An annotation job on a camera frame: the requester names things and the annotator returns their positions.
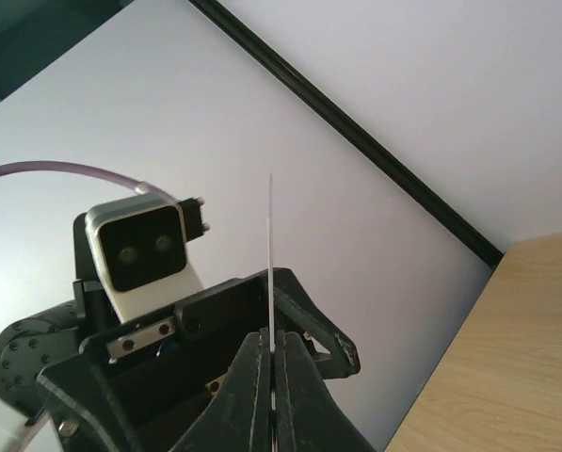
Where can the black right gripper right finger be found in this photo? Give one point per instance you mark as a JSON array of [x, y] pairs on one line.
[[307, 417]]

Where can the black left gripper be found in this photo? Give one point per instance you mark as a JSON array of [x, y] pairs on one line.
[[141, 385]]

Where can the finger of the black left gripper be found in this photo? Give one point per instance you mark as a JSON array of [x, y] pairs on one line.
[[334, 353]]

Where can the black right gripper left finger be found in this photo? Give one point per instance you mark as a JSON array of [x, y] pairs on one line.
[[239, 417]]

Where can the white credit card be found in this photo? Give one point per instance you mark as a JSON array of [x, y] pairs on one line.
[[270, 264]]

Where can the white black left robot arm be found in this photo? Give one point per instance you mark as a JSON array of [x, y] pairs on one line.
[[29, 345]]

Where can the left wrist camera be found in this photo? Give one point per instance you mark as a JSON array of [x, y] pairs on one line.
[[138, 247]]

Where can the black left frame post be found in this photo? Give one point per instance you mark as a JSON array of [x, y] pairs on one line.
[[351, 131]]

